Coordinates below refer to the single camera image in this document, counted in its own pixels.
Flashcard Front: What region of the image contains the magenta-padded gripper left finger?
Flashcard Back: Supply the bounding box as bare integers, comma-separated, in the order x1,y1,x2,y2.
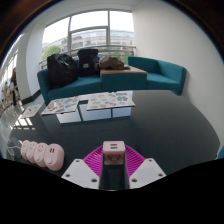
61,145,104,191

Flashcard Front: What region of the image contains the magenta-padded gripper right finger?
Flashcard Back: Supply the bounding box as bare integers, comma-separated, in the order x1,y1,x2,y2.
124,145,167,190

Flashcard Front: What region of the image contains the pink cube charger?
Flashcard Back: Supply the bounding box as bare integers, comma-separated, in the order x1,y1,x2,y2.
102,140,127,166

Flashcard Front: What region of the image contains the pink power strip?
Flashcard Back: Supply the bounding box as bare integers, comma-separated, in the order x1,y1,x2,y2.
20,139,65,172

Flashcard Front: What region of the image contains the large colourful sticker sheet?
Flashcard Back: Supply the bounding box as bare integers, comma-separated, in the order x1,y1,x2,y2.
86,91,136,111

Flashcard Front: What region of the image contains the small sticker sheet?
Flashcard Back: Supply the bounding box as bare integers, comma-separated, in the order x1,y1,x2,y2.
19,103,44,120

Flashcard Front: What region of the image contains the long teal sofa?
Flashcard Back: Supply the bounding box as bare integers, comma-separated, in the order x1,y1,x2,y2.
36,66,104,106

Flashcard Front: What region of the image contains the teal wood-topped corner table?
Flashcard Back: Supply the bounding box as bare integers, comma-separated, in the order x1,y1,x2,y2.
99,65,149,93

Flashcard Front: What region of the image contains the short teal sofa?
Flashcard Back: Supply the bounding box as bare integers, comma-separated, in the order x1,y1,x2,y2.
127,55,187,96

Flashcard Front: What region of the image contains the large black backpack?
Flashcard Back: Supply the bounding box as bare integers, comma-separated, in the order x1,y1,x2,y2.
46,53,80,90

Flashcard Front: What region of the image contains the black backpack with label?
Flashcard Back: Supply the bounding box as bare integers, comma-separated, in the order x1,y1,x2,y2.
76,48,100,78

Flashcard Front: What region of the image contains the brown bag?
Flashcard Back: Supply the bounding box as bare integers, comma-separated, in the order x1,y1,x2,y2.
98,55,131,71

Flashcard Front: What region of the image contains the metal window railing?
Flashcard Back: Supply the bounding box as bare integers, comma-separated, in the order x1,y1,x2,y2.
38,44,137,69

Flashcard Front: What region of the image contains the white power strip cable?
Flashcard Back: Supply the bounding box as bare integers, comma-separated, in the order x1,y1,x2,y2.
6,139,23,158

